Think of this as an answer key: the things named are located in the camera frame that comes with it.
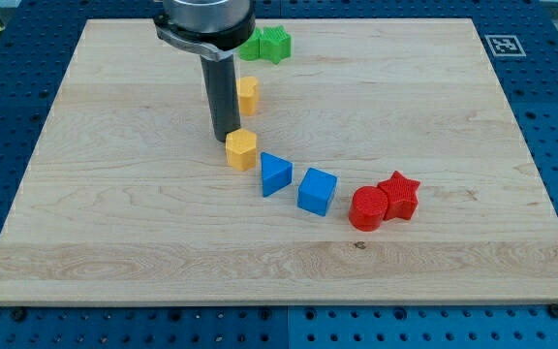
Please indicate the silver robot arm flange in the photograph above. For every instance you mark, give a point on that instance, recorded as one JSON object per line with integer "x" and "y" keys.
{"x": 212, "y": 29}

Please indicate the yellow heart block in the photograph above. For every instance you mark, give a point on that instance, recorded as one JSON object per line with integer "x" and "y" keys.
{"x": 248, "y": 95}

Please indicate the blue triangle block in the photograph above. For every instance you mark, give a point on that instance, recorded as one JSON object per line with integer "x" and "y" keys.
{"x": 276, "y": 173}

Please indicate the blue cube block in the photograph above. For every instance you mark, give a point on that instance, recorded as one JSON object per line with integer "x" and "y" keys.
{"x": 316, "y": 191}

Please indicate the yellow hexagon block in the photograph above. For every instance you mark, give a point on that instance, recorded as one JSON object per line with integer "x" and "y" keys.
{"x": 241, "y": 149}

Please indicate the red cylinder block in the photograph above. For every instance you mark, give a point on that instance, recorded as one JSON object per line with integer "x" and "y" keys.
{"x": 368, "y": 208}

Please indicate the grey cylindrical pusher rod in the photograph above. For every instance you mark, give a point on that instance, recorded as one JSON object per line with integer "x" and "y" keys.
{"x": 221, "y": 92}

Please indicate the red star block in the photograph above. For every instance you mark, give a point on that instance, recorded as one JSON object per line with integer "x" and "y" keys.
{"x": 402, "y": 196}

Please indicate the green rounded block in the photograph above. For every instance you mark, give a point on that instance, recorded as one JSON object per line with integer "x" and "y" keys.
{"x": 250, "y": 50}

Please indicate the green star block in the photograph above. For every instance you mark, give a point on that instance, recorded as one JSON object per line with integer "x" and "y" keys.
{"x": 275, "y": 44}

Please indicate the light wooden board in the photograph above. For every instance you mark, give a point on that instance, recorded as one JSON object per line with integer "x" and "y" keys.
{"x": 128, "y": 199}

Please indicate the white fiducial marker tag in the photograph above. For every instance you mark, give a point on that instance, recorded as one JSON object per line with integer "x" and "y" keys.
{"x": 505, "y": 45}

